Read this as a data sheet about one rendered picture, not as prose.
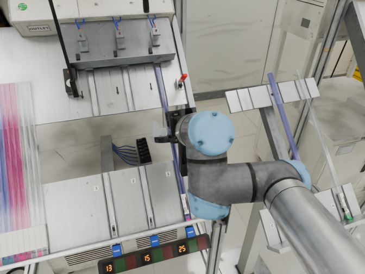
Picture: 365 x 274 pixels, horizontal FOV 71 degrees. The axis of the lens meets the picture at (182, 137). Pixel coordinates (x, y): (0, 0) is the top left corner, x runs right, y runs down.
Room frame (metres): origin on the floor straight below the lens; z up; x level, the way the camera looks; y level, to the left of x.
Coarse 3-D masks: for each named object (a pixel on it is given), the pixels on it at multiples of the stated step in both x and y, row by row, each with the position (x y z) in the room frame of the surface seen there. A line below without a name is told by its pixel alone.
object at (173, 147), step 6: (156, 72) 0.82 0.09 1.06; (162, 84) 0.78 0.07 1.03; (162, 90) 0.77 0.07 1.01; (162, 96) 0.75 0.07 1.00; (162, 102) 0.74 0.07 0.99; (168, 132) 0.66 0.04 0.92; (174, 144) 0.64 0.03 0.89; (174, 150) 0.62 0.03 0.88; (174, 156) 0.61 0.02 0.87; (174, 162) 0.59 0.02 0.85; (180, 180) 0.55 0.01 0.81; (180, 186) 0.54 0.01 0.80; (180, 192) 0.53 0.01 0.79; (186, 216) 0.47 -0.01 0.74
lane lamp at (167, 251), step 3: (168, 246) 0.42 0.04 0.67; (171, 246) 0.42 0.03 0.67; (162, 249) 0.41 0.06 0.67; (165, 249) 0.41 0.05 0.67; (168, 249) 0.41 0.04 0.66; (171, 249) 0.41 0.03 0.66; (165, 252) 0.40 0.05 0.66; (168, 252) 0.40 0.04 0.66; (171, 252) 0.40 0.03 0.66; (165, 255) 0.40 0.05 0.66; (168, 255) 0.40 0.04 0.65; (171, 255) 0.40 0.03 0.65; (165, 258) 0.39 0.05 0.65; (168, 258) 0.39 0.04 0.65
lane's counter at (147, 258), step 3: (147, 252) 0.40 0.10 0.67; (141, 255) 0.39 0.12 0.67; (144, 255) 0.39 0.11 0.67; (147, 255) 0.39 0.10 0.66; (150, 255) 0.39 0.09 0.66; (141, 258) 0.38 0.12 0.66; (144, 258) 0.39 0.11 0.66; (147, 258) 0.39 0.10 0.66; (150, 258) 0.39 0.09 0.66; (144, 261) 0.38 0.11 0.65; (147, 261) 0.38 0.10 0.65; (150, 261) 0.38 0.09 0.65; (144, 264) 0.37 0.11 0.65
